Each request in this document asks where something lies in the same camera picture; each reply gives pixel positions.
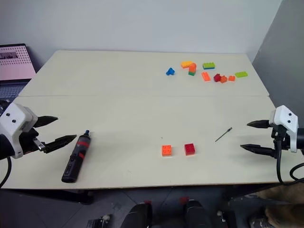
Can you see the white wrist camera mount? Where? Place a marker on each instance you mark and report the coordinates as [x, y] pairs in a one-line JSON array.
[[286, 117], [14, 120]]

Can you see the orange roof toy brick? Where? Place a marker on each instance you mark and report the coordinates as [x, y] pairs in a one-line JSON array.
[[223, 79]]

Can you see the small orange toy brick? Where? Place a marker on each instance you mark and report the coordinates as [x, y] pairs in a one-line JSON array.
[[231, 78]]

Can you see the orange square toy brick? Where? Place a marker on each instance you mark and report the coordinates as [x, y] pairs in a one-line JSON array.
[[166, 151]]

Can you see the long orange toy brick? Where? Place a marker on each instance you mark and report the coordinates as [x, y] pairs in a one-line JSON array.
[[206, 76]]

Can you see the black red electric screwdriver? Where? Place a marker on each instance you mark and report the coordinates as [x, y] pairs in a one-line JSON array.
[[76, 155]]

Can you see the red square toy brick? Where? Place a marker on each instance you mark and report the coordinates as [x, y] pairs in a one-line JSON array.
[[190, 149]]

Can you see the dark red toy brick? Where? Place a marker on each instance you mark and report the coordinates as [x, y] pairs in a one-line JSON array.
[[217, 78]]

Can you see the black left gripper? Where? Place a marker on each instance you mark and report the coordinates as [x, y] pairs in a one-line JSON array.
[[28, 141]]

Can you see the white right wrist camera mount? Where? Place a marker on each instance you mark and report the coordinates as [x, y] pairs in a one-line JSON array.
[[286, 117]]

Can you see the flat green toy brick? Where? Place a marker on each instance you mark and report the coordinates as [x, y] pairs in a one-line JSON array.
[[241, 74]]

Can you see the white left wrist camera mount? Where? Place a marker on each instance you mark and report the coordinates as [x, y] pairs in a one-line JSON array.
[[14, 120]]

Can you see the blue toy brick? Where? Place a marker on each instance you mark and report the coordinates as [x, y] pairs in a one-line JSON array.
[[170, 72]]

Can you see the brown crumpled material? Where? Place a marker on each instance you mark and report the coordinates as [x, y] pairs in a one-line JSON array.
[[285, 209]]

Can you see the laptop with pink screen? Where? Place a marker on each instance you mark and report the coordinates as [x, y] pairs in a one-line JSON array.
[[14, 64]]

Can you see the thin metal screwdriver bit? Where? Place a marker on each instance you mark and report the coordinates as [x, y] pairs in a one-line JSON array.
[[223, 135]]

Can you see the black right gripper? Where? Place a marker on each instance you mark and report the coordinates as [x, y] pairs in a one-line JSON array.
[[284, 140]]

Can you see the yellow orange toy brick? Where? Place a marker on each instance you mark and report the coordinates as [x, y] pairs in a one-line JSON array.
[[186, 64]]

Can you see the green blue stacked bricks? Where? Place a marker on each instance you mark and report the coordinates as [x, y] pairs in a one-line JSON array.
[[209, 65]]

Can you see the orange green stacked bricks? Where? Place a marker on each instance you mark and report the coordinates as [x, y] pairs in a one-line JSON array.
[[192, 69]]

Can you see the dark rounded shape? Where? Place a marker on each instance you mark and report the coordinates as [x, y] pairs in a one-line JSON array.
[[197, 215], [139, 216]]

